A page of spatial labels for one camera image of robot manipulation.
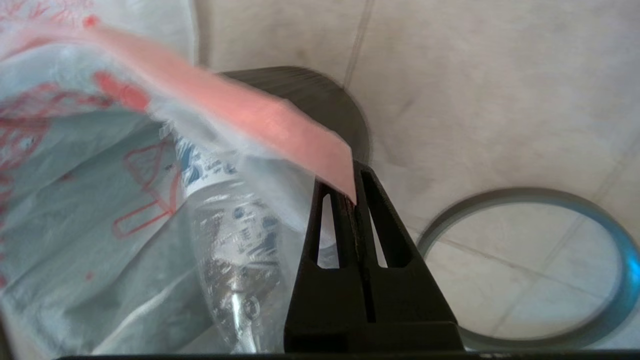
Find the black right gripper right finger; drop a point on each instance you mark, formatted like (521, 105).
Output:
(410, 305)

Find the black round trash bin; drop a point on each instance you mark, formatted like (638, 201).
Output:
(320, 100)

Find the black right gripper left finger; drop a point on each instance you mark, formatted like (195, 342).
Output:
(325, 305)

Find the bottle-filled white orange trash bag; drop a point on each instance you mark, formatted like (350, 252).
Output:
(75, 150)

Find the blue-label clear plastic bottle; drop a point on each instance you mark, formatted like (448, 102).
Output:
(235, 240)

